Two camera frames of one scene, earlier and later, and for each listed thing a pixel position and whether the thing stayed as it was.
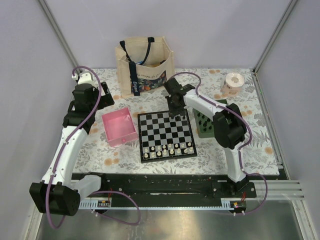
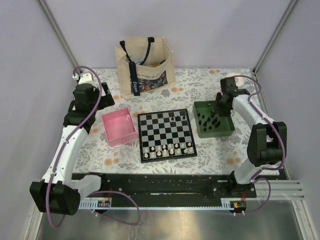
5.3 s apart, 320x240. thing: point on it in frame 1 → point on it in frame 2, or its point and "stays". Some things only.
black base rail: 171,186 stays
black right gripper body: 174,109 → 219,108
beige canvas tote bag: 143,64 stays
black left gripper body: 105,100 stays
